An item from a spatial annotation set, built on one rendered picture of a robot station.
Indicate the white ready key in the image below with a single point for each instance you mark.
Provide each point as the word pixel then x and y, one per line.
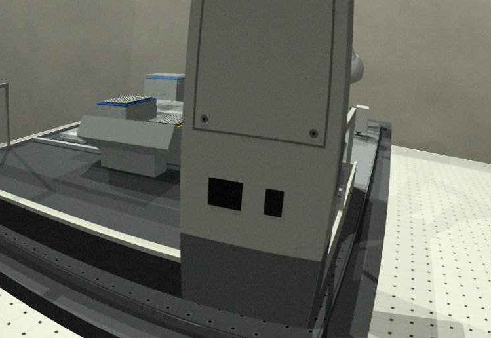
pixel 361 121

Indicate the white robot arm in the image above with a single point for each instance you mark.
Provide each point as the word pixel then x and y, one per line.
pixel 357 68

